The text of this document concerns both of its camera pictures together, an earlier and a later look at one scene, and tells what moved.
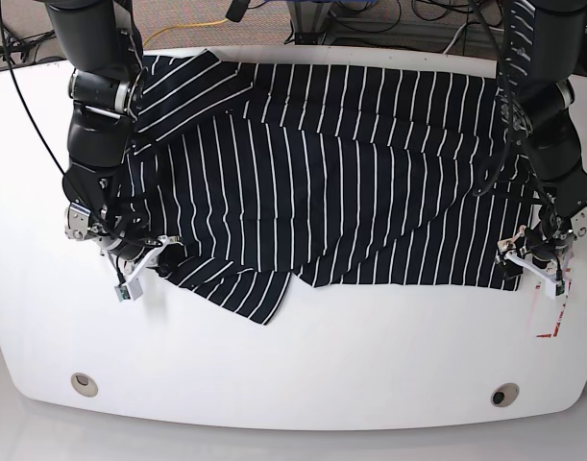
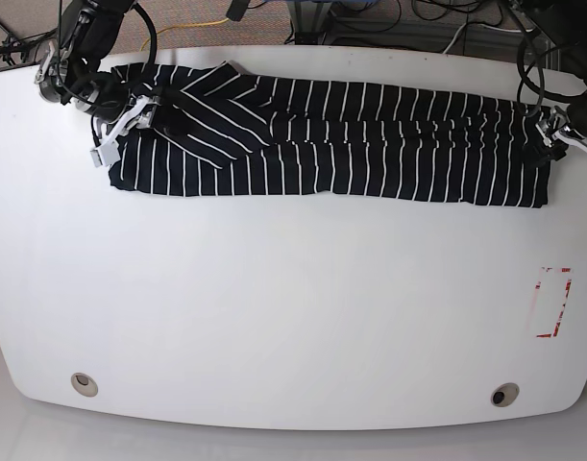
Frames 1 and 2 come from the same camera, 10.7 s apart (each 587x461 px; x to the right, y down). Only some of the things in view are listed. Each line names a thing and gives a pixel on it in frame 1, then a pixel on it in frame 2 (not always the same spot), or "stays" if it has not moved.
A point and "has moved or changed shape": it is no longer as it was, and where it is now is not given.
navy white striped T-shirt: x=239 y=176 has moved or changed shape
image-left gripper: x=135 y=255 → x=149 y=109
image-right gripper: x=538 y=252 → x=555 y=133
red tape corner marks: x=560 y=310 stays
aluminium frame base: x=313 y=24 stays
